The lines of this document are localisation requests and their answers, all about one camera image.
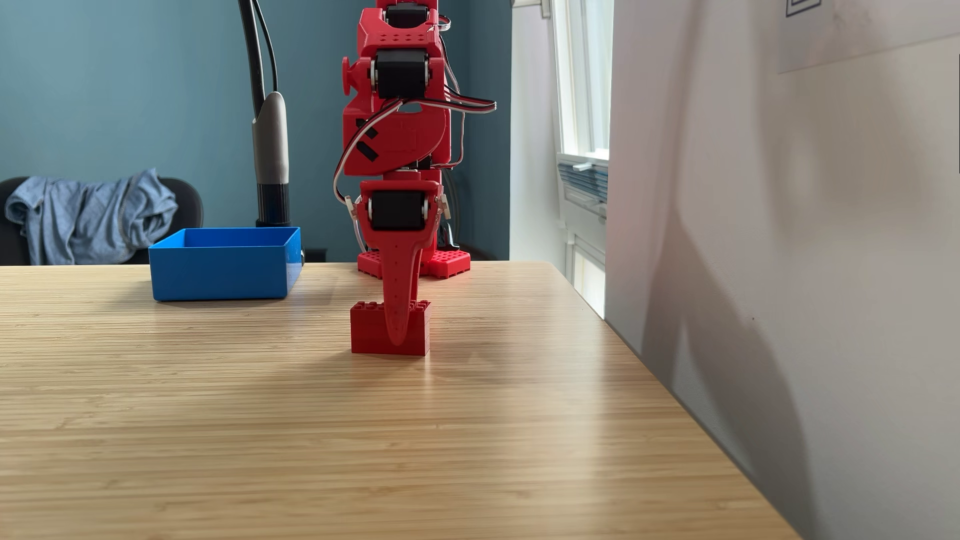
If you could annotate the blue plastic bin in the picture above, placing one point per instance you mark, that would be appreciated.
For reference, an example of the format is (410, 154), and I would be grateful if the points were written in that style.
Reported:
(221, 274)

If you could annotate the white window frame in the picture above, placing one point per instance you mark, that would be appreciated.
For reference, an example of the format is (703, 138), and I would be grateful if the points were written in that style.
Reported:
(581, 75)

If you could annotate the black gooseneck camera stand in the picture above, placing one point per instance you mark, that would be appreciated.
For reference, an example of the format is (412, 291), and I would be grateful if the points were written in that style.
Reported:
(271, 150)

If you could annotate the black table clamp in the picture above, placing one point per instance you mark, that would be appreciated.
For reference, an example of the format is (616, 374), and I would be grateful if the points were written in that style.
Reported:
(448, 237)

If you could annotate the white wall poster black print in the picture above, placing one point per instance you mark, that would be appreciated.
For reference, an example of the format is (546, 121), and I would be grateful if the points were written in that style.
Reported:
(862, 37)

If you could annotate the red lego brick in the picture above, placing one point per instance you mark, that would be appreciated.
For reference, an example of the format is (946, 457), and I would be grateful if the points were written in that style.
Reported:
(367, 334)

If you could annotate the grey-blue cloth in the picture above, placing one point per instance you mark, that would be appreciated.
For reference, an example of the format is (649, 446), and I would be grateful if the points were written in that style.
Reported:
(82, 217)

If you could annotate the black chair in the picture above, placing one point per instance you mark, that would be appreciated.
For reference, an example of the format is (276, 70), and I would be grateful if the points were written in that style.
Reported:
(187, 206)

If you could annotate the grey ribbed window sill fixture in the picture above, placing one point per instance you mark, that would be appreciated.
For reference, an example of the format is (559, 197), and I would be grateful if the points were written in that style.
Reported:
(583, 184)

